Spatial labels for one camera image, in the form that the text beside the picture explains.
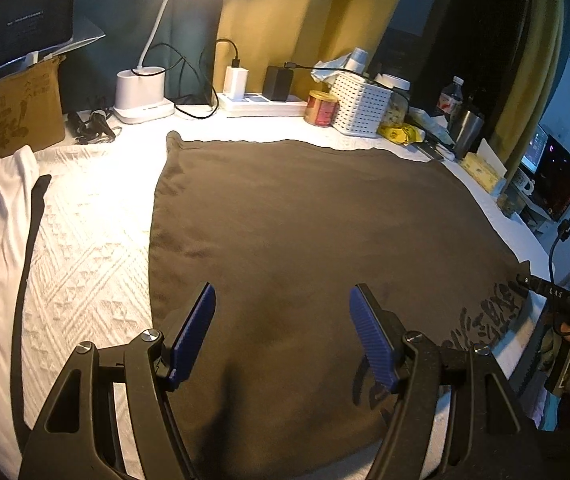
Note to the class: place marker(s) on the computer monitor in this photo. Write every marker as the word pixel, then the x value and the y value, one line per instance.
pixel 531 158

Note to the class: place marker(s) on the black charger block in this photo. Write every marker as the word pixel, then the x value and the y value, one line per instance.
pixel 277 83

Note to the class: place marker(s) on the yellow curtain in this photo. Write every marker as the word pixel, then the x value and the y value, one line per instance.
pixel 272 32

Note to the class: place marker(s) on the white charger adapter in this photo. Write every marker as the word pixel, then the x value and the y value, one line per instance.
pixel 235 81

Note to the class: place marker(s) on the dark green curtain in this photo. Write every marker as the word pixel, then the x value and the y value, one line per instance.
pixel 184 44

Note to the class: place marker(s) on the clear jar white lid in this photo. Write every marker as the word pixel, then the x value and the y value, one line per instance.
pixel 399 99

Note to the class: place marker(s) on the plastic water bottle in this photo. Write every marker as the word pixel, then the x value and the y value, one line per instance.
pixel 451 98

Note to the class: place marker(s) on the white textured bed cover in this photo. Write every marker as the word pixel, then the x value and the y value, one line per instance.
pixel 89 273

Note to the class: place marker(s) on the white perforated plastic basket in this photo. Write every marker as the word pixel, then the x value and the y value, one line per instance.
pixel 361 106

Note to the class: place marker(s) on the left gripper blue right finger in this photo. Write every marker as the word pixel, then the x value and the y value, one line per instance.
pixel 381 334

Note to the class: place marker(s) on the red gold tin can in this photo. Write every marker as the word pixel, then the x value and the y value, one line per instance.
pixel 320 108

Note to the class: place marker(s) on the black computer tower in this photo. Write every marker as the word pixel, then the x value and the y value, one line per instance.
pixel 552 180

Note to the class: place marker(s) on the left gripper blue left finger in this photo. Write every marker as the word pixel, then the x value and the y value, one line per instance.
pixel 183 337

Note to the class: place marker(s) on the yellow tissue box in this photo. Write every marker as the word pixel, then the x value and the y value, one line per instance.
pixel 485 168

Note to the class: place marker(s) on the black laptop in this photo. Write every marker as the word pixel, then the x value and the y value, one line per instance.
pixel 41 28

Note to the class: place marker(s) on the brown cardboard box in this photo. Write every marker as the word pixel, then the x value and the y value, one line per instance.
pixel 30 108

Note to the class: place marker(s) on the olive brown printed t-shirt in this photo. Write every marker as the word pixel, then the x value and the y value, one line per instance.
pixel 283 231

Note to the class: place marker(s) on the white power strip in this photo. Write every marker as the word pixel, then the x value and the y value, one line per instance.
pixel 256 105

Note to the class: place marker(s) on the white desk lamp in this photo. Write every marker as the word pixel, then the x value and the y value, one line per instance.
pixel 140 90

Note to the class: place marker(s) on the yellow snack bag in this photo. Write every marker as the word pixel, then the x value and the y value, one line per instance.
pixel 402 135

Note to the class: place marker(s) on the white mug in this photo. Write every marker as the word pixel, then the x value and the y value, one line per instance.
pixel 522 182

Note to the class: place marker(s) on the steel tumbler cup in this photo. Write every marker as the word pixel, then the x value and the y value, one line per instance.
pixel 465 126

